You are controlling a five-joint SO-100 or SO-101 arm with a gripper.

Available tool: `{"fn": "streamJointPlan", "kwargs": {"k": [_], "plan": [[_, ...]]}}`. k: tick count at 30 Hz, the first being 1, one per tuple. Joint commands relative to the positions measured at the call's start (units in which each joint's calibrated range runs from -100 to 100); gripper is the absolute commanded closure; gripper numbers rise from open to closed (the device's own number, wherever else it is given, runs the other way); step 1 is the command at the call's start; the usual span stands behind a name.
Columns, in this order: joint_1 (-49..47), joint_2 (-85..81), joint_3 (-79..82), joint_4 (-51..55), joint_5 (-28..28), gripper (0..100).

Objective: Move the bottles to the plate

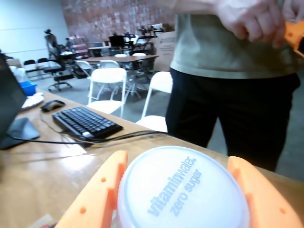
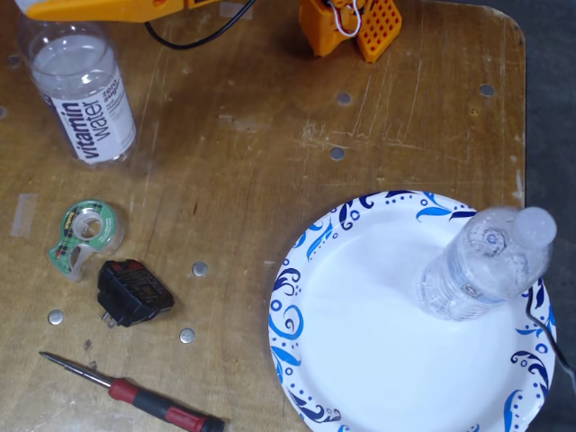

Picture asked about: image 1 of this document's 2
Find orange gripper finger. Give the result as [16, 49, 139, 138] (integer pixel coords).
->
[228, 155, 304, 228]
[54, 151, 129, 228]

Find vitaminwater zero sugar bottle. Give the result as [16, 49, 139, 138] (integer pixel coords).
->
[116, 145, 251, 228]

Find orange leader arm handle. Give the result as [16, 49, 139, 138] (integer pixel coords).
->
[284, 20, 304, 59]

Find operator right hand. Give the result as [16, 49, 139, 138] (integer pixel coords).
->
[215, 0, 287, 49]

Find operator left hand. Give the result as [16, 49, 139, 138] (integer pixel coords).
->
[282, 0, 304, 23]

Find black keyboard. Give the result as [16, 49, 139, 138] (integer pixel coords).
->
[51, 106, 124, 140]

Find black computer mouse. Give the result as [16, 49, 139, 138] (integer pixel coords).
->
[40, 99, 66, 113]

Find person grey shirt black trousers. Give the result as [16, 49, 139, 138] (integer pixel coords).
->
[165, 0, 304, 173]

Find white crumpled paper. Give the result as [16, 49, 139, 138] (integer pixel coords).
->
[21, 92, 45, 111]

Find white folding chair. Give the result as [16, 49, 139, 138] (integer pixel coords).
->
[99, 60, 121, 69]
[87, 67, 127, 118]
[135, 71, 173, 133]

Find blue plastic bin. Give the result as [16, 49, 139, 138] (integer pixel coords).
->
[18, 80, 38, 96]

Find black computer monitor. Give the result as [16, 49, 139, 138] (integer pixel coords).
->
[0, 56, 40, 150]

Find black office chair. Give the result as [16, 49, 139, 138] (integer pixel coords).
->
[44, 28, 74, 92]

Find brown background table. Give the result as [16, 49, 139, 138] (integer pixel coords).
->
[80, 54, 159, 72]

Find large cardboard box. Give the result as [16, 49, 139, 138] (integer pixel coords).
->
[154, 30, 178, 72]

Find black desk cable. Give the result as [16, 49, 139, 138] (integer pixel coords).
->
[7, 130, 168, 144]

